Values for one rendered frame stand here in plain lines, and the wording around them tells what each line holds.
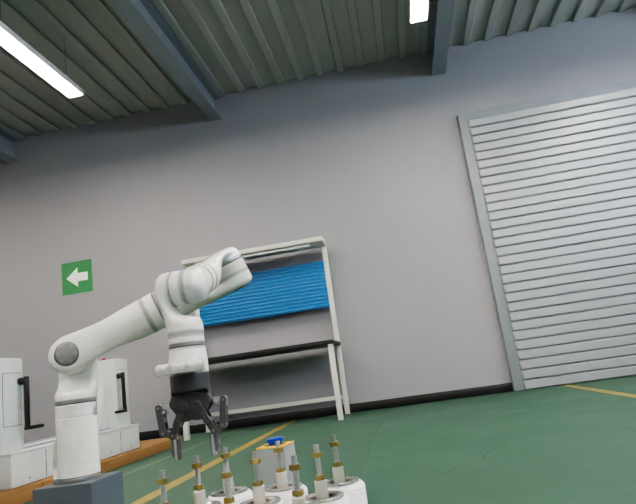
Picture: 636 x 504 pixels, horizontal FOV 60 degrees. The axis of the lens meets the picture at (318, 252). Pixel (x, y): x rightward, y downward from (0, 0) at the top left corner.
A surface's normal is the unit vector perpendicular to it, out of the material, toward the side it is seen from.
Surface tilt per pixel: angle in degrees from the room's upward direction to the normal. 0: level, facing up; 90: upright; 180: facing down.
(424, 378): 90
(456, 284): 90
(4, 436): 90
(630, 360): 90
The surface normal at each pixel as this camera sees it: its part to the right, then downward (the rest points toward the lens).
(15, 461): 0.98, -0.17
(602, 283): -0.16, -0.19
